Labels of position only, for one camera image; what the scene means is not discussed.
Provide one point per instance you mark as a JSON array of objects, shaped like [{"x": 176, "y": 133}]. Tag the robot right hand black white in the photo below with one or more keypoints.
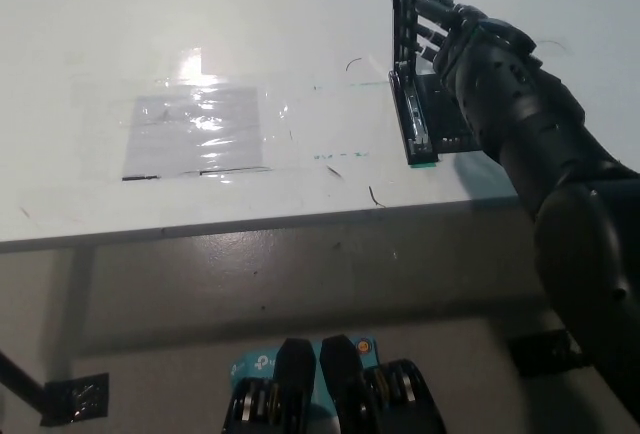
[{"x": 495, "y": 74}]

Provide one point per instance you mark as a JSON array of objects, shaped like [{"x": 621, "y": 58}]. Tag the black hinged box frame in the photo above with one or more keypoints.
[{"x": 412, "y": 104}]

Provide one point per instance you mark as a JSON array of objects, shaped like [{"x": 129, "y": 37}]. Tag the robot body black teal blocks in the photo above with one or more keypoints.
[{"x": 330, "y": 394}]

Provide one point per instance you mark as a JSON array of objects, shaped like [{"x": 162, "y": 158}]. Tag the green tape strip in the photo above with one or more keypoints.
[{"x": 424, "y": 166}]

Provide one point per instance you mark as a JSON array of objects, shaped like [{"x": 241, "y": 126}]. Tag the clear plastic film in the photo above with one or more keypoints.
[{"x": 280, "y": 114}]

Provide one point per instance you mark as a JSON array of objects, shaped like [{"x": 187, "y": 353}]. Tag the black floor tape patch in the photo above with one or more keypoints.
[
  {"x": 540, "y": 354},
  {"x": 75, "y": 400}
]

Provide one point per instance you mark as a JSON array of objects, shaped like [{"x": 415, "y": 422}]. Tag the grey paper sheet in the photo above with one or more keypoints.
[{"x": 195, "y": 131}]

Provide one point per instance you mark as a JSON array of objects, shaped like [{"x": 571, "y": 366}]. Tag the black table leg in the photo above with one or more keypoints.
[{"x": 20, "y": 379}]

